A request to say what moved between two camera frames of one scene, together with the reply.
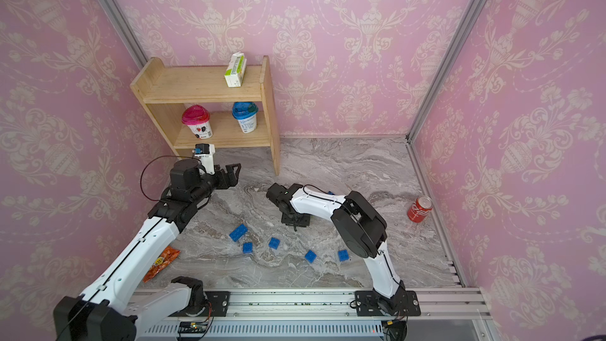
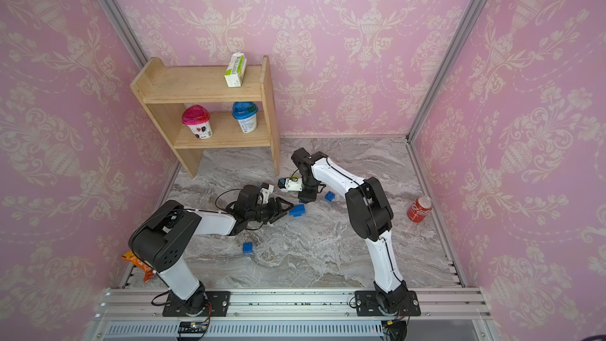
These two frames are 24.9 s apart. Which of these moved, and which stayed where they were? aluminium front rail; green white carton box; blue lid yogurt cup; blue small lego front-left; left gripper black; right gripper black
Moved: left gripper black; right gripper black
Stayed: green white carton box; blue small lego front-left; blue lid yogurt cup; aluminium front rail
